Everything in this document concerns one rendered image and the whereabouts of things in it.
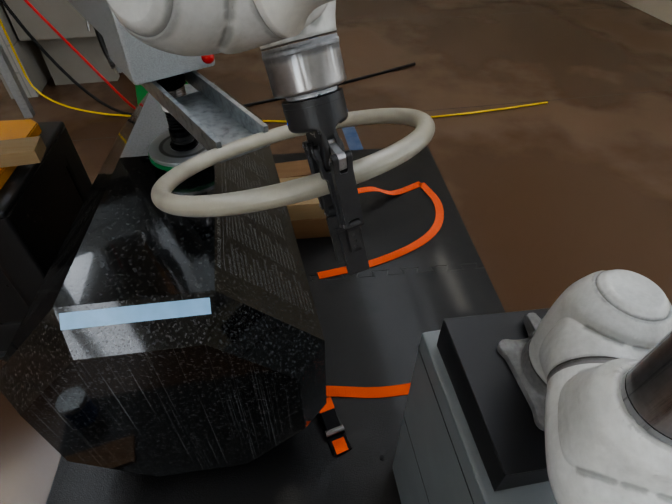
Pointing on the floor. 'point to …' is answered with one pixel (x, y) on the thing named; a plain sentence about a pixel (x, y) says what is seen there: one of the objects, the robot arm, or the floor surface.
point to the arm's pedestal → (445, 445)
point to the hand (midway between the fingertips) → (347, 244)
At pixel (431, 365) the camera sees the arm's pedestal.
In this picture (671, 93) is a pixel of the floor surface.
